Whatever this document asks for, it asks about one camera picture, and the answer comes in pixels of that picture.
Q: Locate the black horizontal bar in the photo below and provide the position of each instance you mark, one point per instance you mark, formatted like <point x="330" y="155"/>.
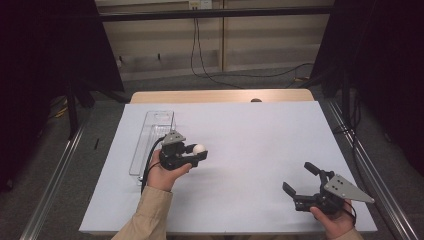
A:
<point x="213" y="13"/>

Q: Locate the white wall outlet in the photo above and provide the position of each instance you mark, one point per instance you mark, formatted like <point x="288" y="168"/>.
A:
<point x="200" y="4"/>

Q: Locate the black curtain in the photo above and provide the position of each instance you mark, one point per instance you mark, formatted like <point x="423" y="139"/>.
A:
<point x="40" y="66"/>
<point x="383" y="66"/>

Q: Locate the person's right hand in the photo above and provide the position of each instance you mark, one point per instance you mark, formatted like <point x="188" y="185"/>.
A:
<point x="333" y="223"/>

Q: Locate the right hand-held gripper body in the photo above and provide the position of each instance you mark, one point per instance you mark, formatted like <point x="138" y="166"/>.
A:
<point x="338" y="190"/>

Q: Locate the person's left hand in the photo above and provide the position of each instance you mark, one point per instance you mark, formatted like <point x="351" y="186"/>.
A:
<point x="163" y="178"/>

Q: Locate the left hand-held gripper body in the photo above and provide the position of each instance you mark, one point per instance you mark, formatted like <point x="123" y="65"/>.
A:
<point x="173" y="156"/>

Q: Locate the white ball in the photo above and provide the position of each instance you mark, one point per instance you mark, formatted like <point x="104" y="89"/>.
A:
<point x="199" y="148"/>

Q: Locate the clear plastic container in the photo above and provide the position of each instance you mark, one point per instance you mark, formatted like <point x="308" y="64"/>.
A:
<point x="156" y="120"/>

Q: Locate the small black stick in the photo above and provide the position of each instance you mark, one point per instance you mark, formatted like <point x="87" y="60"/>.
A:
<point x="96" y="143"/>

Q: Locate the metal floor rail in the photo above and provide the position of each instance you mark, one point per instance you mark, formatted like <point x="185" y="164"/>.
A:
<point x="53" y="186"/>
<point x="376" y="186"/>

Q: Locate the white table sheet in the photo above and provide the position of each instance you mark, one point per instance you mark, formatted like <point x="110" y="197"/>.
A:
<point x="250" y="140"/>

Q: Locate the wooden table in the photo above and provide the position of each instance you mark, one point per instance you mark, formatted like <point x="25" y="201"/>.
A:
<point x="216" y="96"/>

